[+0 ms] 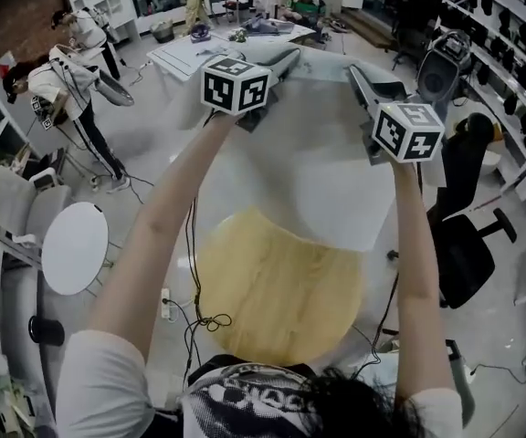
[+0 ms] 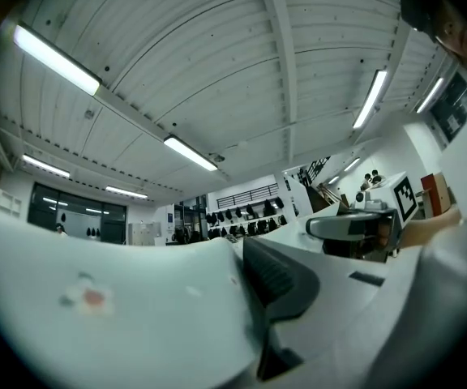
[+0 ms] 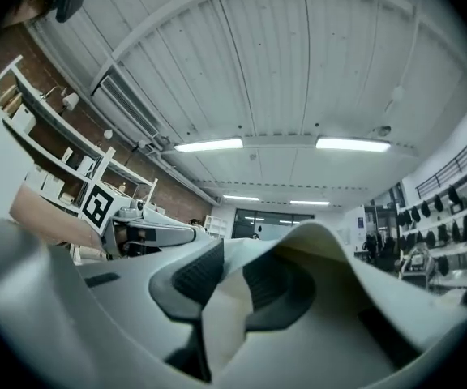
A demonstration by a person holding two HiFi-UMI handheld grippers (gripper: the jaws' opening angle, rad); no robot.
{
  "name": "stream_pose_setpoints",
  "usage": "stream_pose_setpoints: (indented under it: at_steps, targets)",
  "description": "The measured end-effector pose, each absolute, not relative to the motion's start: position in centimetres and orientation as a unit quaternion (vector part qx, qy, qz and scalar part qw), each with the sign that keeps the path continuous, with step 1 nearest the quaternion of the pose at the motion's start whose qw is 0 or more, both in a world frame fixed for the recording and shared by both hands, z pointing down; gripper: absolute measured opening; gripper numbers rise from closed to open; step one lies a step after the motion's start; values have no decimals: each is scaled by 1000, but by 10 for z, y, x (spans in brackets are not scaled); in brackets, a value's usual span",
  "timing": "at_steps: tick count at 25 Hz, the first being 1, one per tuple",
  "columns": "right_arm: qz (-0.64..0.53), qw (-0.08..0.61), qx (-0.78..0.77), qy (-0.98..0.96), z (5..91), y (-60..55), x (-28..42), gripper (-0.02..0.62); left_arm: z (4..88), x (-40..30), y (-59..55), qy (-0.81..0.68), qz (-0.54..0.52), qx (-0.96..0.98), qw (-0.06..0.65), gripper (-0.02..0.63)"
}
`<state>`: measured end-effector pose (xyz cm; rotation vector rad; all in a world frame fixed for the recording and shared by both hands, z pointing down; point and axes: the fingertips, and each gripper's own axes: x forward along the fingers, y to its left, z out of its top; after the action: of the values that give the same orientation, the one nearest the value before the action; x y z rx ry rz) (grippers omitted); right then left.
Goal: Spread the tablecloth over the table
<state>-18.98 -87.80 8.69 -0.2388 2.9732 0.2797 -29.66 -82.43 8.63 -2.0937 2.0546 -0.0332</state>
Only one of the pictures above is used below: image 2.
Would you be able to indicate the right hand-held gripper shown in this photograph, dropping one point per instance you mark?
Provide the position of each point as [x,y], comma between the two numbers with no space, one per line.
[395,201]

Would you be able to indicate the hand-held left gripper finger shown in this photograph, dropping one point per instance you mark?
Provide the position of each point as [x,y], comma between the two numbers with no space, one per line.
[282,282]

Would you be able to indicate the light blue cloth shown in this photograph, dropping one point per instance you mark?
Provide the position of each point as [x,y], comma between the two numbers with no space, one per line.
[136,318]

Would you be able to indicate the person's right forearm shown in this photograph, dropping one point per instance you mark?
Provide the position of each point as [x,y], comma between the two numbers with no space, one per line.
[428,227]

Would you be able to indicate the person's right hand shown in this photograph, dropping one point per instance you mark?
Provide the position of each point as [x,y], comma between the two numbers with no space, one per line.
[384,235]

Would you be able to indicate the staircase with black railing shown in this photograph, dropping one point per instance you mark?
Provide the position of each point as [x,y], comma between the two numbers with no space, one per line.
[314,168]

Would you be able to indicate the row of black bags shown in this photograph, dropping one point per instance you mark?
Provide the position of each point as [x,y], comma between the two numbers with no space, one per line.
[254,227]

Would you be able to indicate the black balcony railing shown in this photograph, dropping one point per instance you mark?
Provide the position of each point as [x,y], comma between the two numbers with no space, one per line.
[249,196]

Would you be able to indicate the orange wooden board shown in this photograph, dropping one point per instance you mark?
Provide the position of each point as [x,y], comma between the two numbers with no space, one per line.
[432,193]

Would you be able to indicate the ceiling tube light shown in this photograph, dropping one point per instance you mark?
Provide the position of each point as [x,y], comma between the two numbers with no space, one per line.
[430,95]
[45,165]
[370,97]
[55,57]
[189,152]
[126,192]

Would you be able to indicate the person's white printed shirt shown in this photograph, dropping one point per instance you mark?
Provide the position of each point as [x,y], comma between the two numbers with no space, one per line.
[452,306]

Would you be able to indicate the white lockers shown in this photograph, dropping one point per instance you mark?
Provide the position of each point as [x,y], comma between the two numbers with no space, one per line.
[144,233]

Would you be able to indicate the dark glass partition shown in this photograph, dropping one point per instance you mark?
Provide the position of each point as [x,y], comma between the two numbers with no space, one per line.
[75,213]

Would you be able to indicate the person's face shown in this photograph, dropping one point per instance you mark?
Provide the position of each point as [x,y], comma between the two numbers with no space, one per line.
[456,35]

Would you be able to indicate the white cubby shelf unit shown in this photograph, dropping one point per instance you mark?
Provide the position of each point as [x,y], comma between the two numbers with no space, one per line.
[4,203]

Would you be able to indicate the black wall poster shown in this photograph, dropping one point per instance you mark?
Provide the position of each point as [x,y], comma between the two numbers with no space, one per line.
[456,108]

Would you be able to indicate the black head-mounted camera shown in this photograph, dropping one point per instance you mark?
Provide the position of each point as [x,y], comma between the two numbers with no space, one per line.
[418,6]

